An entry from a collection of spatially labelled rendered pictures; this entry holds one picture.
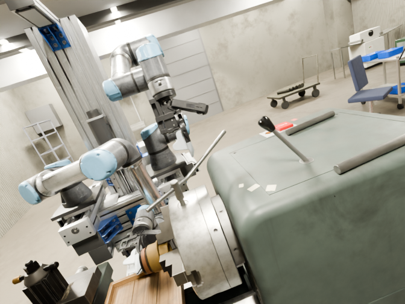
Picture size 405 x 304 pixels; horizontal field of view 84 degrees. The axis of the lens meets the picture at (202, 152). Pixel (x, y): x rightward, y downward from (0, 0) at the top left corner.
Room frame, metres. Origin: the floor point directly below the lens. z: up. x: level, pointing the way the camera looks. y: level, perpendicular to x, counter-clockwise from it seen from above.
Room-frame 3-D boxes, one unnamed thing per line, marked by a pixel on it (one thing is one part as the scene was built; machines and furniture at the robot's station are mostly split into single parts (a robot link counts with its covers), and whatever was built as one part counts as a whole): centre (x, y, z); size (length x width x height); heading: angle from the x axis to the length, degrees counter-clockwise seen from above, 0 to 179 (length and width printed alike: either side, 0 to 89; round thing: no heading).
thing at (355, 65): (3.23, -2.64, 0.52); 0.60 x 0.57 x 1.03; 14
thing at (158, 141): (1.24, 0.22, 1.33); 0.13 x 0.12 x 0.14; 95
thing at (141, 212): (0.87, 0.33, 1.08); 0.11 x 0.08 x 0.09; 2
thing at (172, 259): (0.52, 0.17, 1.09); 0.12 x 0.11 x 0.05; 3
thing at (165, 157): (1.23, 0.23, 1.21); 0.15 x 0.15 x 0.10
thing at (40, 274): (0.66, 0.66, 1.13); 0.08 x 0.08 x 0.03
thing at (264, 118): (0.57, -0.18, 1.38); 0.04 x 0.03 x 0.05; 93
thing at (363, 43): (7.31, -6.07, 0.56); 2.40 x 0.60 x 1.13; 99
